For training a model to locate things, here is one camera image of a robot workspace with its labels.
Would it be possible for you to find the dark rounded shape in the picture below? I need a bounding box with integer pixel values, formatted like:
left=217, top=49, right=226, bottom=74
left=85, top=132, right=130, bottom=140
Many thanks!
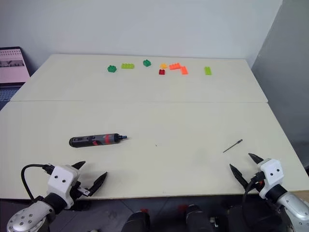
left=120, top=210, right=151, bottom=232
left=184, top=204, right=213, bottom=232

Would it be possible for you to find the open laptop pink screen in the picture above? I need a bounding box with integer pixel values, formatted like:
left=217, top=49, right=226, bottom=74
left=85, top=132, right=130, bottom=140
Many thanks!
left=0, top=46, right=31, bottom=110

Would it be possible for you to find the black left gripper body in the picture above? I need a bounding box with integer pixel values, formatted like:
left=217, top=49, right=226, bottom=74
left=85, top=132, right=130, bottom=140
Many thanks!
left=70, top=180, right=91, bottom=200

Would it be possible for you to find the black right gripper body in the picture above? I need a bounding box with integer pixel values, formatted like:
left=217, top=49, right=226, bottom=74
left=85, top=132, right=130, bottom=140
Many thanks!
left=246, top=171, right=266, bottom=194

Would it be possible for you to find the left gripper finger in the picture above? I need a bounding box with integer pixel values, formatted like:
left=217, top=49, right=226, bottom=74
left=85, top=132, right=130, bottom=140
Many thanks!
left=88, top=172, right=108, bottom=197
left=71, top=161, right=86, bottom=171

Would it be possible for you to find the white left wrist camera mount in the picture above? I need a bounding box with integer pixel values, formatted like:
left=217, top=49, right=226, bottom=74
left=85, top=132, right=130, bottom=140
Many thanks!
left=47, top=165, right=80, bottom=210

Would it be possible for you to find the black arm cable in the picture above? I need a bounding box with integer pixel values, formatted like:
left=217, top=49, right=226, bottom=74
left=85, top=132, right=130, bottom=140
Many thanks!
left=242, top=175, right=260, bottom=218
left=21, top=164, right=55, bottom=203

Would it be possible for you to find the thin black stick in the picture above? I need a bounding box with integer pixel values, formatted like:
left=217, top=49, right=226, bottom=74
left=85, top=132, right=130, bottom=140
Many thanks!
left=223, top=139, right=243, bottom=153

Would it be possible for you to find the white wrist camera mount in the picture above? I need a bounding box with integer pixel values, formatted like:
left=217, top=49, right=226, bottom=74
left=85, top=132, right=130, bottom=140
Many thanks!
left=47, top=165, right=80, bottom=210
left=258, top=158, right=286, bottom=199

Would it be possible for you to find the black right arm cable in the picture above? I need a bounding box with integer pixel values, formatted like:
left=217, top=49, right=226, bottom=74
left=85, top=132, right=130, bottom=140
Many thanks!
left=242, top=175, right=260, bottom=218

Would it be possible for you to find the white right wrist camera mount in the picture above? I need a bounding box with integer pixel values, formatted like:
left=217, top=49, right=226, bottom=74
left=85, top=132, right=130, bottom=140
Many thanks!
left=258, top=158, right=286, bottom=199

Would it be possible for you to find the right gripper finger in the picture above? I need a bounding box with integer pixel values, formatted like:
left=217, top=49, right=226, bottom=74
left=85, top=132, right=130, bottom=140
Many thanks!
left=248, top=152, right=265, bottom=166
left=229, top=163, right=250, bottom=191

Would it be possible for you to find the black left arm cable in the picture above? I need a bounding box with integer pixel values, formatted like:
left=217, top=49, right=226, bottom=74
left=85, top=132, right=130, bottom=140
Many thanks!
left=21, top=164, right=55, bottom=203

